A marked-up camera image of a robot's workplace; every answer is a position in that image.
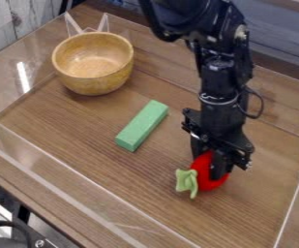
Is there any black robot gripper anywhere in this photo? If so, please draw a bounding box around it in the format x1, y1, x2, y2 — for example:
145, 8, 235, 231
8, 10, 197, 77
181, 95, 255, 180

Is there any red plush strawberry toy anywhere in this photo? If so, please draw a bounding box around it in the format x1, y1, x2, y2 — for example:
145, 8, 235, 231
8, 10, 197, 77
175, 151, 229, 199

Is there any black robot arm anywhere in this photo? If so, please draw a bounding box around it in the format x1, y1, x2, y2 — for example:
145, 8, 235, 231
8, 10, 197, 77
139, 0, 261, 181

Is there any green rectangular block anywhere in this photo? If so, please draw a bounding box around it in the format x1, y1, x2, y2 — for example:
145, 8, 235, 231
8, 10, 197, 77
115, 100, 168, 152

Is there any wooden bowl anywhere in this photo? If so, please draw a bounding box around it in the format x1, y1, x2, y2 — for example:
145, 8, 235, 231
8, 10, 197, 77
51, 32, 135, 96

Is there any black metal stand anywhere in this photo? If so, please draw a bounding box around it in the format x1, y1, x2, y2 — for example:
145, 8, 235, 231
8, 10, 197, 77
12, 203, 71, 248

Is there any clear acrylic tray wall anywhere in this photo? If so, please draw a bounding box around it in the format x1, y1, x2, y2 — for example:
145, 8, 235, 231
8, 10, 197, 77
0, 12, 299, 248

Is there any black cable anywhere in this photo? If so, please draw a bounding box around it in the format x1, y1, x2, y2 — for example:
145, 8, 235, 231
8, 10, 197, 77
0, 221, 32, 248

